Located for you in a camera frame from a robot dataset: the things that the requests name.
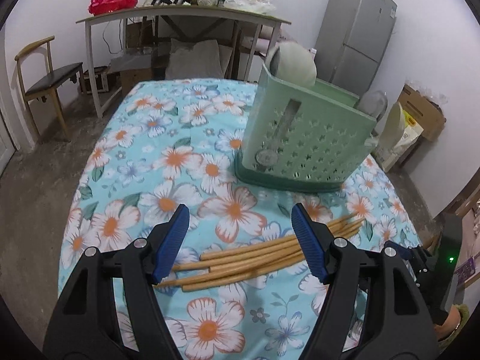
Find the green utensil holder basket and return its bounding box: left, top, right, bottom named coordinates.
left=233, top=67, right=377, bottom=194

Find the floral blue tablecloth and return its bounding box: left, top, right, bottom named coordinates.
left=58, top=80, right=420, bottom=359

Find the white rice sack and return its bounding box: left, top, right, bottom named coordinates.
left=373, top=102, right=424, bottom=172

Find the metal strainer in holder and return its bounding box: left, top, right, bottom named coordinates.
left=355, top=90, right=388, bottom=122

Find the cardboard box by fridge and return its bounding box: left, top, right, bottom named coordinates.
left=398, top=84, right=446, bottom=142

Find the cardboard box under desk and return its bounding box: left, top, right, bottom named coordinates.
left=110, top=47, right=154, bottom=97

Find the white sack under desk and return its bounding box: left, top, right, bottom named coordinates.
left=165, top=39, right=233, bottom=80

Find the wooden chair black seat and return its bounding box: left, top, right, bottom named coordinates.
left=15, top=36, right=86, bottom=141

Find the grey refrigerator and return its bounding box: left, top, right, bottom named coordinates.
left=315, top=0, right=397, bottom=96

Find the clear plastic bag on desk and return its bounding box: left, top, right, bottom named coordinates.
left=224, top=0, right=276, bottom=15

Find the red plastic bag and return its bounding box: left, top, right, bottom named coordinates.
left=88, top=0, right=138, bottom=16

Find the white frame wooden desk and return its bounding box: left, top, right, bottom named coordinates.
left=76, top=5, right=292, bottom=119

